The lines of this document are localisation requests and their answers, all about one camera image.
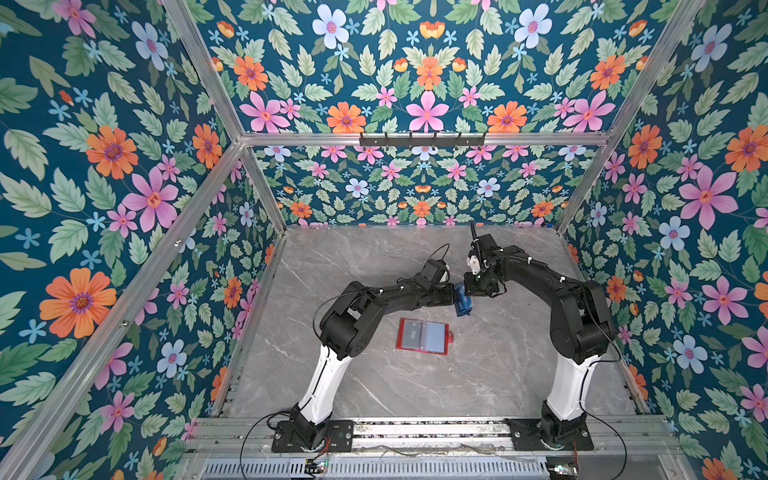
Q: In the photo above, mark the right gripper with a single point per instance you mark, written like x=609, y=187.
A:
x=472, y=290

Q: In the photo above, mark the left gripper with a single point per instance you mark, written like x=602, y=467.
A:
x=449, y=295

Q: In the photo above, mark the red leather card holder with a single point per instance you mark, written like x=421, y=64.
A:
x=436, y=337

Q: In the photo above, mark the black VIP credit card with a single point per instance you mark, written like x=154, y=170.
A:
x=411, y=337

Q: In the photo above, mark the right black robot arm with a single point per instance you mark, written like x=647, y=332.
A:
x=581, y=329

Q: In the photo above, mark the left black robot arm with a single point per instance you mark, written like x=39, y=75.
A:
x=346, y=330

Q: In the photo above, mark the white vent grille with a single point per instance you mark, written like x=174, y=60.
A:
x=376, y=468

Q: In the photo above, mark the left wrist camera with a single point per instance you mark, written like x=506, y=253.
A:
x=434, y=272

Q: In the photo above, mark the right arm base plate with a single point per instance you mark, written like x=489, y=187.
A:
x=549, y=434

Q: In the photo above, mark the metal hook rail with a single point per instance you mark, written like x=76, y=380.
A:
x=408, y=140

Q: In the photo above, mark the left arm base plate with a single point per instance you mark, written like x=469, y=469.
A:
x=330, y=436

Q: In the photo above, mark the aluminium front rail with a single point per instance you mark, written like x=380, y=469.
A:
x=621, y=436

